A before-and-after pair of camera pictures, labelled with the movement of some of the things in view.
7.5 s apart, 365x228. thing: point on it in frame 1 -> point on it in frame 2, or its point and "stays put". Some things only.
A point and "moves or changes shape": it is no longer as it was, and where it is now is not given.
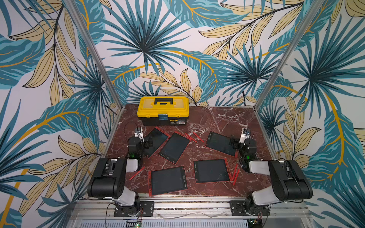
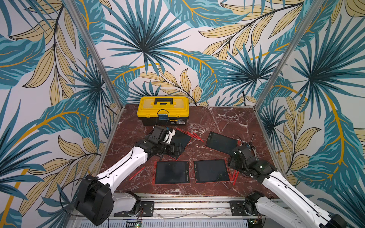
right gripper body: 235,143 -> 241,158
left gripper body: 145,145 -> 164,147
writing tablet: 220,142 stays put
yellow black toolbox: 163,110 stays put
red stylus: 237,176 stays put
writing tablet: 175,147 stays put
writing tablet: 211,170 stays put
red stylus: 198,137 stays put
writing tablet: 167,180 moves or changes shape
